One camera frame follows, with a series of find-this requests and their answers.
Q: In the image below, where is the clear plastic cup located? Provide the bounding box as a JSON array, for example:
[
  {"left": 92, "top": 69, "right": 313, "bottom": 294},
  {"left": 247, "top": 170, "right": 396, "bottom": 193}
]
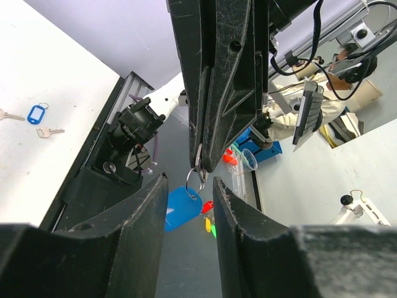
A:
[{"left": 242, "top": 148, "right": 258, "bottom": 173}]

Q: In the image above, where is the silver key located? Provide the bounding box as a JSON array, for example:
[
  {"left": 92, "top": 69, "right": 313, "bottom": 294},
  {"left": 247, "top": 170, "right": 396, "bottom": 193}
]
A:
[
  {"left": 0, "top": 109, "right": 25, "bottom": 121},
  {"left": 36, "top": 127, "right": 65, "bottom": 138},
  {"left": 195, "top": 143, "right": 207, "bottom": 185}
]

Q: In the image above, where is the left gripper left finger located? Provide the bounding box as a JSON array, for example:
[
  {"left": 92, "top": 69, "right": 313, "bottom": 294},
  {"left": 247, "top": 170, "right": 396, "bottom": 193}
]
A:
[{"left": 1, "top": 174, "right": 169, "bottom": 297}]

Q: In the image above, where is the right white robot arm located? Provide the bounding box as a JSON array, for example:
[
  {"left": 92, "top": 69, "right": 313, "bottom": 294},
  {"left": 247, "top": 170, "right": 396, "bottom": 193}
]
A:
[{"left": 96, "top": 1, "right": 323, "bottom": 184}]

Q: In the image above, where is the black keyboard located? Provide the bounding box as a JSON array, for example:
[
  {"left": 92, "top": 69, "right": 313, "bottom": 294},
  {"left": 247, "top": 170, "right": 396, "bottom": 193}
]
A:
[{"left": 292, "top": 81, "right": 324, "bottom": 152}]

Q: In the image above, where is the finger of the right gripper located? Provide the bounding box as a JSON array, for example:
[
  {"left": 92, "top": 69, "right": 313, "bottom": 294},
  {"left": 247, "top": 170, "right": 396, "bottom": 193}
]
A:
[
  {"left": 169, "top": 0, "right": 214, "bottom": 166},
  {"left": 202, "top": 1, "right": 269, "bottom": 172}
]

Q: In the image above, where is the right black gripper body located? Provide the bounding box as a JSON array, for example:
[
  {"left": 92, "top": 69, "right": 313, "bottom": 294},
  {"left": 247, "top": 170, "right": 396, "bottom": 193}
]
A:
[{"left": 167, "top": 0, "right": 294, "bottom": 134}]

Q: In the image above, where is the blue key tag with ring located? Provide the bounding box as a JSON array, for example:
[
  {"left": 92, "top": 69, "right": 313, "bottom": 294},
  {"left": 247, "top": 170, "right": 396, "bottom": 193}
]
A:
[{"left": 164, "top": 167, "right": 205, "bottom": 232}]

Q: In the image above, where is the person in beige jacket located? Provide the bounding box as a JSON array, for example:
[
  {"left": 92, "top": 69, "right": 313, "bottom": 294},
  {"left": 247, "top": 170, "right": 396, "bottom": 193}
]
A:
[{"left": 254, "top": 43, "right": 379, "bottom": 150}]

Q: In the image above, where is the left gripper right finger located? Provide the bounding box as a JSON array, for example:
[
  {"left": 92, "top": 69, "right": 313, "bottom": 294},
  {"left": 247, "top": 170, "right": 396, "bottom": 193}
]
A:
[{"left": 213, "top": 177, "right": 396, "bottom": 297}]

